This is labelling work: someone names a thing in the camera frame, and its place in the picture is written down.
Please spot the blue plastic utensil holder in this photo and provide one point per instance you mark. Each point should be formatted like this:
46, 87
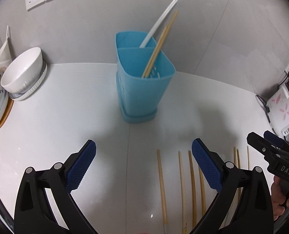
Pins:
139, 90

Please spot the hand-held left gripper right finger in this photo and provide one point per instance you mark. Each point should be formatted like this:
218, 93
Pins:
206, 165

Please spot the white ribbed plate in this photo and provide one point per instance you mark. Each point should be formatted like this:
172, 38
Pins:
34, 87

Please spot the tan wooden chopstick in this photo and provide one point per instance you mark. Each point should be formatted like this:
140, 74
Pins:
156, 46
172, 20

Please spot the white flowered rice cooker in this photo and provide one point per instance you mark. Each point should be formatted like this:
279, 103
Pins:
283, 107

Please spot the row of bamboo chopsticks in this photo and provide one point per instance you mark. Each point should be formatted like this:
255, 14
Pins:
162, 187

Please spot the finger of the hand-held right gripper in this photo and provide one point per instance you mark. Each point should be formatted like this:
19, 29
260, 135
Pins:
276, 139
257, 143

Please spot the white plastic chopstick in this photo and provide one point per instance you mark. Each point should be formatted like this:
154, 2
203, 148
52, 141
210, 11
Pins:
159, 22

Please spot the white ceramic bowl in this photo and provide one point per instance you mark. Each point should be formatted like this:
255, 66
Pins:
22, 70

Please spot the person's right hand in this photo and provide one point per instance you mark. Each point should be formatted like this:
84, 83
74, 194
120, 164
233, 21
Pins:
278, 195

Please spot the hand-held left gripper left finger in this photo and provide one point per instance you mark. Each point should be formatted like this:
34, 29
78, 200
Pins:
82, 165

